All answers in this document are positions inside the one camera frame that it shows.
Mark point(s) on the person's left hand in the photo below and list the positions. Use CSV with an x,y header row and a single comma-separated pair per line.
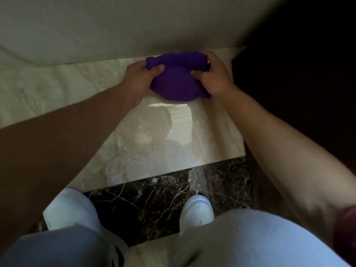
x,y
136,80

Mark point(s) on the person's right hand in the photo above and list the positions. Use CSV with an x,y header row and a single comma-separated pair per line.
x,y
217,76

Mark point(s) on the person's right thumb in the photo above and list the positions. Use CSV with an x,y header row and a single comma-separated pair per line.
x,y
200,75

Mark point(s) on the person's left thumb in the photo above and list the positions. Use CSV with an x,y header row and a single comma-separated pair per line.
x,y
155,71

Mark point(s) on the purple cloth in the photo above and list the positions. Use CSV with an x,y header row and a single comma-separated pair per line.
x,y
178,76

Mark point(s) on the person's right forearm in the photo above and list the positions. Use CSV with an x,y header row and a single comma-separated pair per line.
x,y
286,152

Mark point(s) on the person's left forearm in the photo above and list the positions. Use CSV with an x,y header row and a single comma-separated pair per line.
x,y
55,141

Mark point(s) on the dark wooden furniture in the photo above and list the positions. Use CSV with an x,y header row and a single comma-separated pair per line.
x,y
300,88

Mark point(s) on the white shoe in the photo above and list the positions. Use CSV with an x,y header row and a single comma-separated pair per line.
x,y
79,216
196,212

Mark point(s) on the grey trousers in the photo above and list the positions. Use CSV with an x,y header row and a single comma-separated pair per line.
x,y
194,241

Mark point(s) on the dark red sleeve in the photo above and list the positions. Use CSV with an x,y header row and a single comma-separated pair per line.
x,y
345,233

